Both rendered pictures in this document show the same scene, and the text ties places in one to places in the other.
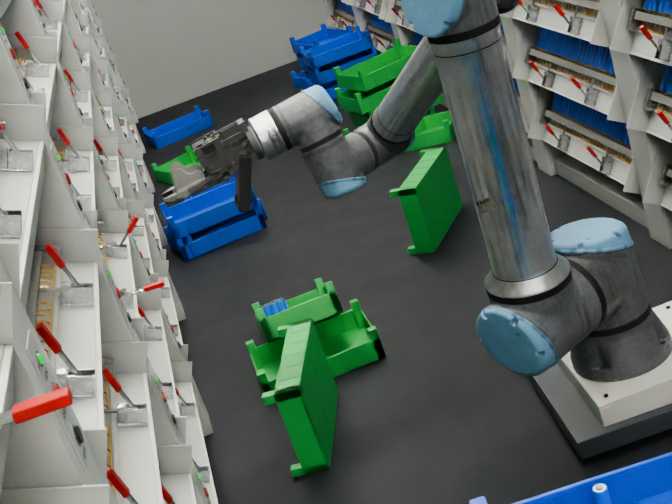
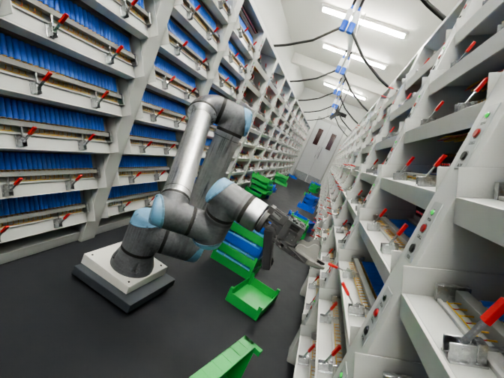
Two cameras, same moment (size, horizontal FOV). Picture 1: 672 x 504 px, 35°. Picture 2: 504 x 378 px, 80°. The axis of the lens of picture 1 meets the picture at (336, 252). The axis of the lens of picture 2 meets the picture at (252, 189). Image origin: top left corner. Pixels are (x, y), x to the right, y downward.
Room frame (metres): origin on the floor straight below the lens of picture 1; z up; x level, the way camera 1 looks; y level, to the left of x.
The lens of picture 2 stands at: (2.83, 0.26, 0.87)
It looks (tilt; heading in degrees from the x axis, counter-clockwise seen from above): 10 degrees down; 197
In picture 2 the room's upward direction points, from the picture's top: 23 degrees clockwise
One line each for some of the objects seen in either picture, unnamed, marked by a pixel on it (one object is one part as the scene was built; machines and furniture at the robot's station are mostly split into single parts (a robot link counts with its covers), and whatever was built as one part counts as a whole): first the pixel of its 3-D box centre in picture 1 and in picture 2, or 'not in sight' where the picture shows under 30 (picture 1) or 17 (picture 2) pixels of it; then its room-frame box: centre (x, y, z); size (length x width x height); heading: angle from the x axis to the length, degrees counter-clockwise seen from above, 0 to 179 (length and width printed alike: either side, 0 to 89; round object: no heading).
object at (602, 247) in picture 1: (593, 271); (148, 230); (1.73, -0.44, 0.29); 0.17 x 0.15 x 0.18; 124
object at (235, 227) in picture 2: not in sight; (250, 228); (0.96, -0.20, 0.28); 0.30 x 0.20 x 0.08; 88
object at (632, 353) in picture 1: (615, 331); (135, 255); (1.74, -0.45, 0.15); 0.19 x 0.19 x 0.10
